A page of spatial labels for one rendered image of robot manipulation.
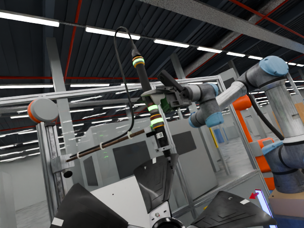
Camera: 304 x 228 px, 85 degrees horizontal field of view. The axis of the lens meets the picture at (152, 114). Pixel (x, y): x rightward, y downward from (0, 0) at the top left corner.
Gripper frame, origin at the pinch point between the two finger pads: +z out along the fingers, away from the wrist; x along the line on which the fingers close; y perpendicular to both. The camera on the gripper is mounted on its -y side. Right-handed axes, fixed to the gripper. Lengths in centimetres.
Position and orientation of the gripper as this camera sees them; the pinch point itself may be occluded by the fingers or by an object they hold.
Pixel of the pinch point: (141, 96)
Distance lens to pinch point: 62.2
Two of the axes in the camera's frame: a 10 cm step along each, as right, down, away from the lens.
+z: -8.8, 1.8, -4.4
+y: 2.9, 9.3, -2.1
